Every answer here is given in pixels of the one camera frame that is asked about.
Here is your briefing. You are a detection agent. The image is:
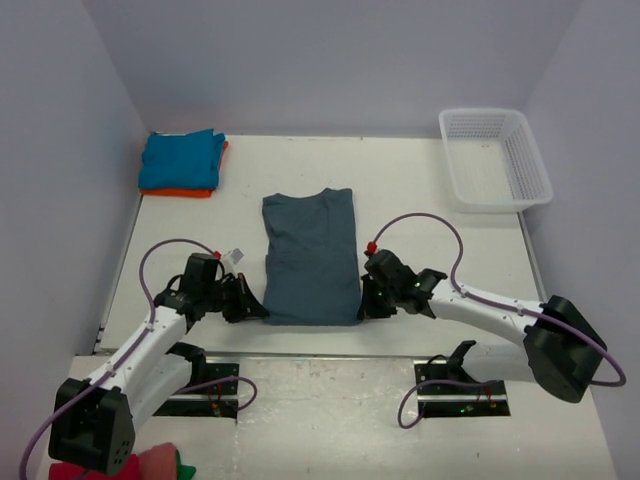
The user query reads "green cloth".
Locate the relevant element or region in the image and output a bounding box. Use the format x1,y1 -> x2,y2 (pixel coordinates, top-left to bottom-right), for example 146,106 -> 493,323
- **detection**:
175,451 -> 197,480

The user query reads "folded orange t-shirt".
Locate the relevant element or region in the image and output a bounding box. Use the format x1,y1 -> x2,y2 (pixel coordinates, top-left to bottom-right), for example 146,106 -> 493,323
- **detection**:
138,140 -> 229,199

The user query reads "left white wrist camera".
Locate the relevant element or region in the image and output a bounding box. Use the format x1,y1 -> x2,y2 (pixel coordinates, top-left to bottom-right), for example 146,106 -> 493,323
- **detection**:
220,248 -> 244,276

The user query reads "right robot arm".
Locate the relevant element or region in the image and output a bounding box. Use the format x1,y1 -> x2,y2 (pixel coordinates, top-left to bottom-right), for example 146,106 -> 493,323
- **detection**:
358,249 -> 607,403

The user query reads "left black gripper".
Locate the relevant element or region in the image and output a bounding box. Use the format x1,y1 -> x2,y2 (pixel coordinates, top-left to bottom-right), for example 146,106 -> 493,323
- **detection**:
202,272 -> 268,323

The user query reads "white plastic basket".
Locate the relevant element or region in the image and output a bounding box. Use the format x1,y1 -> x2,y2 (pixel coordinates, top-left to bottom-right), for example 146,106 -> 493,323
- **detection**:
439,108 -> 553,214

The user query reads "pink folded cloth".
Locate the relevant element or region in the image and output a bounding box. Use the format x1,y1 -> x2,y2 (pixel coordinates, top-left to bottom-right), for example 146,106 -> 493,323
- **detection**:
138,443 -> 178,480

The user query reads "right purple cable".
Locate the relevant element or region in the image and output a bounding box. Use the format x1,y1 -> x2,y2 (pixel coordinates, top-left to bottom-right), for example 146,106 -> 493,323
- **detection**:
397,212 -> 627,430

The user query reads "magenta folded cloth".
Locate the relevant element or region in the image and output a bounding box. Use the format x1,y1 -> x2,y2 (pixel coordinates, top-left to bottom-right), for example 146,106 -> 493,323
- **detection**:
48,454 -> 141,480

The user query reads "grey-blue t-shirt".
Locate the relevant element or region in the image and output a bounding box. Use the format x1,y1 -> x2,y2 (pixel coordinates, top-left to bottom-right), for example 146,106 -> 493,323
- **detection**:
262,188 -> 361,327

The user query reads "folded blue t-shirt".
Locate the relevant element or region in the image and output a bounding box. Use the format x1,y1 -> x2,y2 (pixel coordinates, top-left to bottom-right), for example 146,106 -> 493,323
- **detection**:
138,129 -> 226,190

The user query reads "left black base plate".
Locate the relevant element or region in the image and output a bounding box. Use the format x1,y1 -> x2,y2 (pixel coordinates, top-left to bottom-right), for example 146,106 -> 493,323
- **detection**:
154,362 -> 239,420

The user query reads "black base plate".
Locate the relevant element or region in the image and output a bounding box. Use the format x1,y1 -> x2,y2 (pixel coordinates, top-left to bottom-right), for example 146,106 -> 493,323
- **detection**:
414,355 -> 511,418
154,362 -> 239,420

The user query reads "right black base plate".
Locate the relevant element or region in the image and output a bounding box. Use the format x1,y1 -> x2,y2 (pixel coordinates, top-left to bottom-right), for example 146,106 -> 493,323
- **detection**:
414,355 -> 511,418

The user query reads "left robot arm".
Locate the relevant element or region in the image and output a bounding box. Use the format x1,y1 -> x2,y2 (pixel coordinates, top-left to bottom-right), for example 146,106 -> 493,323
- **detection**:
48,249 -> 269,477

